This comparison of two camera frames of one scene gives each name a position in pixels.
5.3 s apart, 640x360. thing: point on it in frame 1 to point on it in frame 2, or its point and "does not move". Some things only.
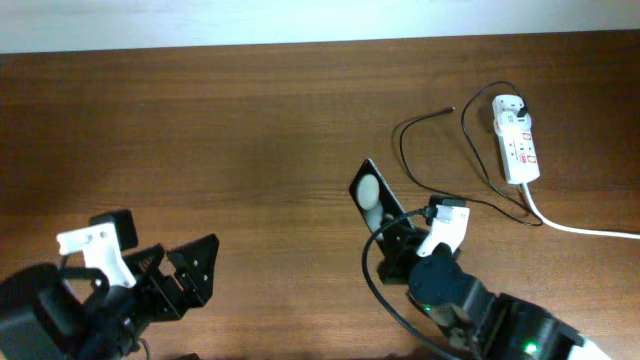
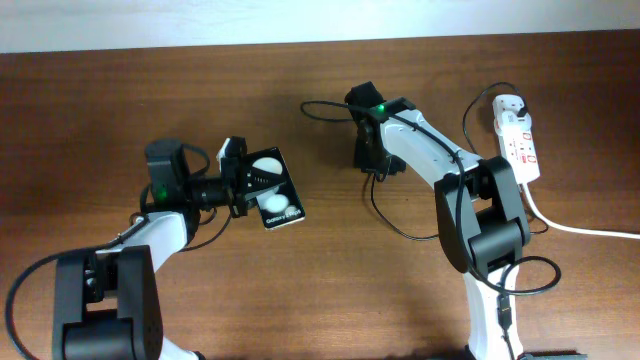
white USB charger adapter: x=506 y=109 does not move
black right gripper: x=400 y=251 to x=361 y=162
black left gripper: x=196 y=278 to x=236 y=181
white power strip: x=519 y=154 does not move
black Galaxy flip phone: x=374 y=198 to x=278 y=206
